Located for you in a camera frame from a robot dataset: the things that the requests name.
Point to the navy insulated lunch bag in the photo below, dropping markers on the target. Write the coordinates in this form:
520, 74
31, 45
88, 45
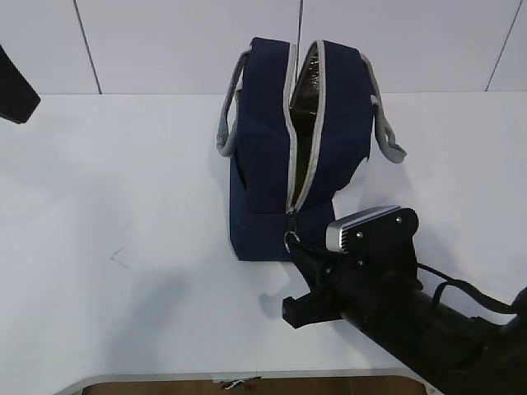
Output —
295, 134

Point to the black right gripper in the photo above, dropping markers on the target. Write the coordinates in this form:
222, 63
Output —
344, 286

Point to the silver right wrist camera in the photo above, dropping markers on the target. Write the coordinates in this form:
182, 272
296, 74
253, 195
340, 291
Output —
372, 230

